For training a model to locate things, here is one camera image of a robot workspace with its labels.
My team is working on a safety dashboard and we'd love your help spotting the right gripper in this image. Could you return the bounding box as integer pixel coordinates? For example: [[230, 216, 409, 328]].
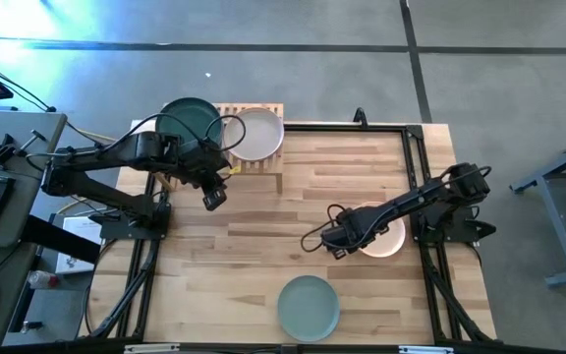
[[319, 206, 378, 261]]

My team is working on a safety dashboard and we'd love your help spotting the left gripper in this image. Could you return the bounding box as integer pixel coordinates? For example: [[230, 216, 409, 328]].
[[164, 132, 233, 212]]

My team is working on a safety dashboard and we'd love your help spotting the pale peach plate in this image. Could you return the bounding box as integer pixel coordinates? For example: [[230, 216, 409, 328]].
[[356, 201, 407, 259]]

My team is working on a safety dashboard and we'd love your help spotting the sage green plate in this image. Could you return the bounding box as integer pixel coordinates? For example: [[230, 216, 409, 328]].
[[276, 274, 342, 343]]

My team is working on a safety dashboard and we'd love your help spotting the beige plate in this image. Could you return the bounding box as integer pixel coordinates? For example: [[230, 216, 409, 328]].
[[222, 106, 286, 163]]

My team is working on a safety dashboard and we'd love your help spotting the dark green plate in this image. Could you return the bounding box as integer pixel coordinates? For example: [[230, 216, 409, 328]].
[[154, 96, 224, 153]]

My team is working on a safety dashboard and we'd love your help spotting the wooden slatted shelf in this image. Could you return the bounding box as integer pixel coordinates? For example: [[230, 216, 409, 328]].
[[149, 101, 285, 194]]

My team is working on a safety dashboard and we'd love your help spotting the white edge strip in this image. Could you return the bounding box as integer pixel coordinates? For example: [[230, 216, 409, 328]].
[[399, 345, 455, 354], [124, 343, 181, 354]]

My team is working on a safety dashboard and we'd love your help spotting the black diagonal beam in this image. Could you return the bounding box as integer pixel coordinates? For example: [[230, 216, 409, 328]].
[[20, 215, 102, 265]]

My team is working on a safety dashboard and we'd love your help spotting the white paper box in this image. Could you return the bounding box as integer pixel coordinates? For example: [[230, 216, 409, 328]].
[[55, 214, 103, 275]]

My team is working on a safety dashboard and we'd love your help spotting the clear plastic bottle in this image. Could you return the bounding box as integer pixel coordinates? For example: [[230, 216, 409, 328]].
[[27, 269, 62, 291]]

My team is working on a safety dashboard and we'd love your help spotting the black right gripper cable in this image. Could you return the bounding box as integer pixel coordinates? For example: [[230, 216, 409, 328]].
[[300, 204, 349, 255]]

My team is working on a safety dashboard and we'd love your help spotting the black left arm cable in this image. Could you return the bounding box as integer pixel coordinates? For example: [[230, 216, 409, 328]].
[[98, 112, 248, 154]]

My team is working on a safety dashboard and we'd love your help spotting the black right elbow cable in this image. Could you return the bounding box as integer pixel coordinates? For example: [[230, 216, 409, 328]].
[[438, 163, 493, 187]]

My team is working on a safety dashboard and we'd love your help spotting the clamp with metal handle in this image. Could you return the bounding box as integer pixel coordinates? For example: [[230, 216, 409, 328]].
[[16, 128, 48, 157]]

